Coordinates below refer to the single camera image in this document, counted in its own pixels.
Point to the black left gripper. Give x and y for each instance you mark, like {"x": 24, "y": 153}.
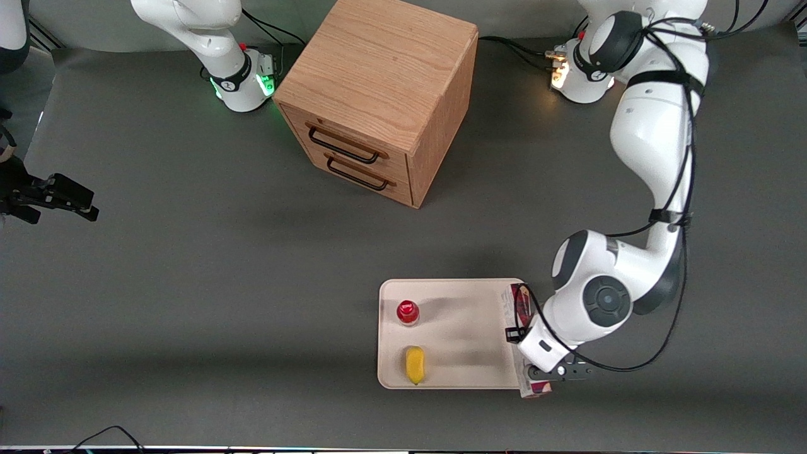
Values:
{"x": 513, "y": 334}

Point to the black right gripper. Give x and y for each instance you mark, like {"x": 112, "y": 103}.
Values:
{"x": 25, "y": 190}

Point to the red cookie box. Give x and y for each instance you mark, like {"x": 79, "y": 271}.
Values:
{"x": 518, "y": 306}

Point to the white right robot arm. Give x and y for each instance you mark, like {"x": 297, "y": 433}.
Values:
{"x": 220, "y": 44}

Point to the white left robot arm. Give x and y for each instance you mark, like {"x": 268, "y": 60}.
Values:
{"x": 649, "y": 132}

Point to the beige plastic tray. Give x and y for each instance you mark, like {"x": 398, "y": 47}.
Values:
{"x": 466, "y": 334}

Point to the yellow lemon toy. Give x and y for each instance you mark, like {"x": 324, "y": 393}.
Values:
{"x": 415, "y": 366}

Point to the red capped small bottle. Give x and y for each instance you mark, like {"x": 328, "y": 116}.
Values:
{"x": 408, "y": 312}

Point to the wooden two-drawer cabinet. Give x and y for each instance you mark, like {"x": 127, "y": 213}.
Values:
{"x": 378, "y": 69}

